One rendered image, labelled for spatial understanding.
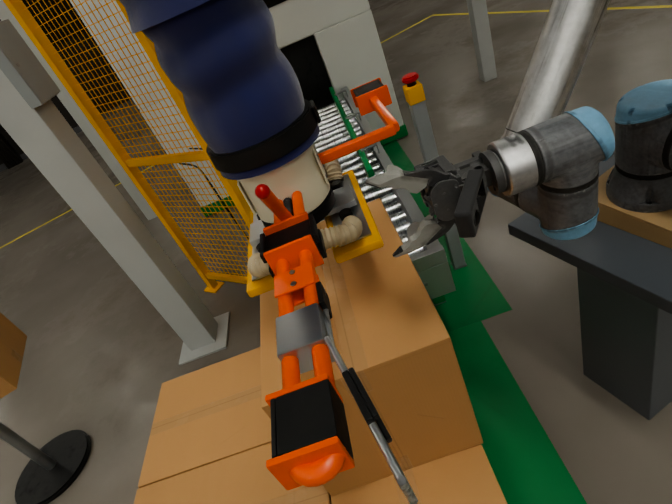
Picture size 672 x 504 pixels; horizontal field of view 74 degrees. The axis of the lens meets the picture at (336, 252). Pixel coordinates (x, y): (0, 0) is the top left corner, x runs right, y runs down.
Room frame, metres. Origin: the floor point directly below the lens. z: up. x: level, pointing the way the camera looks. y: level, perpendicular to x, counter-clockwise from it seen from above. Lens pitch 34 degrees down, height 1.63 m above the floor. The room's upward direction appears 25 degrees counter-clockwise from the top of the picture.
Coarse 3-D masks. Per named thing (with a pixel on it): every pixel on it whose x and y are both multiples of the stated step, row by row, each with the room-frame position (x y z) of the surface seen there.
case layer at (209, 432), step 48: (192, 384) 1.21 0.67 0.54; (240, 384) 1.11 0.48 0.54; (192, 432) 1.01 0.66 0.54; (240, 432) 0.92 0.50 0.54; (144, 480) 0.91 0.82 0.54; (192, 480) 0.84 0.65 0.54; (240, 480) 0.77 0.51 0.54; (384, 480) 0.60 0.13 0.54; (432, 480) 0.55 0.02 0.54; (480, 480) 0.51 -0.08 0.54
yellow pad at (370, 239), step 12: (336, 180) 0.96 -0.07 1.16; (348, 180) 0.99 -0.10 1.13; (360, 192) 0.92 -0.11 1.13; (360, 204) 0.87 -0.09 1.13; (336, 216) 0.85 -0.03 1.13; (360, 216) 0.81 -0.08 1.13; (372, 228) 0.76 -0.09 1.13; (360, 240) 0.74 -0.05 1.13; (372, 240) 0.72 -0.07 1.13; (336, 252) 0.73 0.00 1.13; (348, 252) 0.72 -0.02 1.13; (360, 252) 0.72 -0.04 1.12
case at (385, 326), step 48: (384, 240) 0.96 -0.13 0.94; (336, 288) 0.86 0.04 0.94; (384, 288) 0.79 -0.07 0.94; (336, 336) 0.71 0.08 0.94; (384, 336) 0.65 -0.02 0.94; (432, 336) 0.60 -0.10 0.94; (336, 384) 0.60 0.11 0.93; (384, 384) 0.59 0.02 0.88; (432, 384) 0.59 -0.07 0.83; (432, 432) 0.59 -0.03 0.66; (336, 480) 0.61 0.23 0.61
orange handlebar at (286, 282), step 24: (384, 120) 0.96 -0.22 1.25; (360, 144) 0.91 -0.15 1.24; (288, 264) 0.60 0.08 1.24; (312, 264) 0.56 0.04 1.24; (288, 288) 0.52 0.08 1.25; (312, 288) 0.50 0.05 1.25; (288, 312) 0.48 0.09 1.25; (288, 360) 0.39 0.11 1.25; (288, 384) 0.36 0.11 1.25; (336, 456) 0.25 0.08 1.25; (312, 480) 0.24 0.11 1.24
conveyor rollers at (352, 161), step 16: (320, 112) 3.38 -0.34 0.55; (336, 112) 3.25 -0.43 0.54; (320, 128) 3.09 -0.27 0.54; (336, 128) 2.99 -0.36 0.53; (320, 144) 2.83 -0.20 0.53; (336, 144) 2.72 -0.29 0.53; (352, 160) 2.37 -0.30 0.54; (368, 192) 1.94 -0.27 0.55; (384, 192) 1.90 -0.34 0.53; (400, 208) 1.72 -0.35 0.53; (400, 224) 1.57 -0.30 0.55
